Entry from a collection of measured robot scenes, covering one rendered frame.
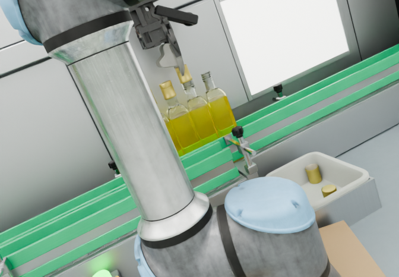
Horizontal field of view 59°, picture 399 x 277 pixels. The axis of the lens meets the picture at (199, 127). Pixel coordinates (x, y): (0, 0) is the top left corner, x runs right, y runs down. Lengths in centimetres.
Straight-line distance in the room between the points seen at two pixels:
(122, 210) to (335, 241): 47
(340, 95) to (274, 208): 72
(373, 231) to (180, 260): 47
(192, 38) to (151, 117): 66
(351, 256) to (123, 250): 49
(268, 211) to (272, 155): 56
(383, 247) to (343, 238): 8
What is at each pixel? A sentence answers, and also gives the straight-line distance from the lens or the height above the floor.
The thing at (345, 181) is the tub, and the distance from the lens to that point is 95.
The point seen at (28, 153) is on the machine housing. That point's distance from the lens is 113.
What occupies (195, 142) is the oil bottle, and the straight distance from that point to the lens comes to 97.
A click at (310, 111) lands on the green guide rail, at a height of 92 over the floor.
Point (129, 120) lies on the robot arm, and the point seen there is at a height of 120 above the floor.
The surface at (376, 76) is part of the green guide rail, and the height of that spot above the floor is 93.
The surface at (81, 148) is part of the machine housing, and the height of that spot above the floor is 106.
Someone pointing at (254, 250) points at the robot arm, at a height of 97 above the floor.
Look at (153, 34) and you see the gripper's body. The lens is 93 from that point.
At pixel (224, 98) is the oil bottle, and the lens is 98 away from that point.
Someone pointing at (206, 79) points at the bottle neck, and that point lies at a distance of 98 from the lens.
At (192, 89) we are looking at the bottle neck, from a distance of 96.
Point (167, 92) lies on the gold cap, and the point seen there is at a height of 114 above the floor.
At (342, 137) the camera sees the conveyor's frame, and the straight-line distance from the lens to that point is 116.
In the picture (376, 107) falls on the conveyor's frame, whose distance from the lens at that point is 122.
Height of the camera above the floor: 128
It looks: 16 degrees down
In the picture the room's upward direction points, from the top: 22 degrees counter-clockwise
